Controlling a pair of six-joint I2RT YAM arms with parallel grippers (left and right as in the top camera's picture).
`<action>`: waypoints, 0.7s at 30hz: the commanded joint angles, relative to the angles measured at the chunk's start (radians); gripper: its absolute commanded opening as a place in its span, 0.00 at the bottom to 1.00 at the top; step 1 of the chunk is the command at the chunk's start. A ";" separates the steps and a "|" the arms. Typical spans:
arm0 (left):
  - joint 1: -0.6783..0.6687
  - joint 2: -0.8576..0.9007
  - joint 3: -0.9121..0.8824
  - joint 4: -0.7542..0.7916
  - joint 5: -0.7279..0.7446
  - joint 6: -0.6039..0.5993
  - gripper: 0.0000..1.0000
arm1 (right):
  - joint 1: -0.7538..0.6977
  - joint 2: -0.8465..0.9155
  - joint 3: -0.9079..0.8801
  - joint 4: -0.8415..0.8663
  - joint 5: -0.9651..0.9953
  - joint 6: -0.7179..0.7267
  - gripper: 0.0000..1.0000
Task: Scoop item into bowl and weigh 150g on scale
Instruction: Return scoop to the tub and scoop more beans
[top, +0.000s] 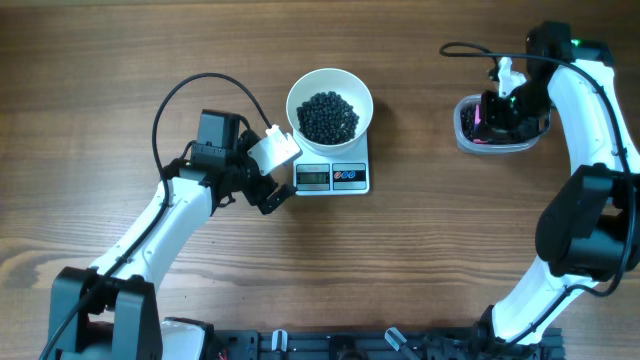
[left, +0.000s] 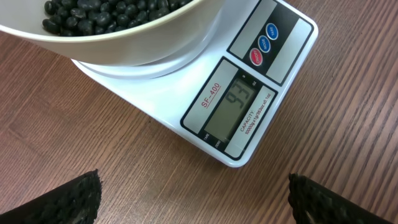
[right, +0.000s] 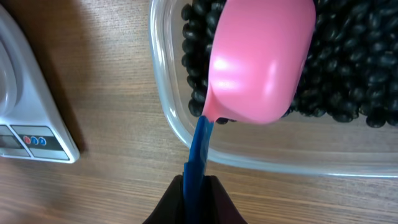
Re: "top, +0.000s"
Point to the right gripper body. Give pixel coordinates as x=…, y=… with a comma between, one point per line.
x=519, y=111

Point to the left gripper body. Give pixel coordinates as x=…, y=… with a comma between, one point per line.
x=248, y=181

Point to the pink scoop blue handle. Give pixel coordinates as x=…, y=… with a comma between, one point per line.
x=477, y=131

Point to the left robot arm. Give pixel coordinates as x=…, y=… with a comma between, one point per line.
x=109, y=310

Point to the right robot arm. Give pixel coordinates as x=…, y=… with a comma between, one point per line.
x=587, y=238

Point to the white digital kitchen scale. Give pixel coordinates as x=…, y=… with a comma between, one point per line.
x=337, y=174

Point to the black beans in bowl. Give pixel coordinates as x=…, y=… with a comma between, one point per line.
x=327, y=119

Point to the white bowl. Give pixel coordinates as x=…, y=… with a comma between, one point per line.
x=349, y=86

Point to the black beans in container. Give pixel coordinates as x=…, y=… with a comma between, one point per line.
x=468, y=120

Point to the clear plastic bean container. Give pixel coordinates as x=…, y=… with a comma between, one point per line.
x=467, y=146

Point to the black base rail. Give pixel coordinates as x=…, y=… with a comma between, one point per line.
x=392, y=345

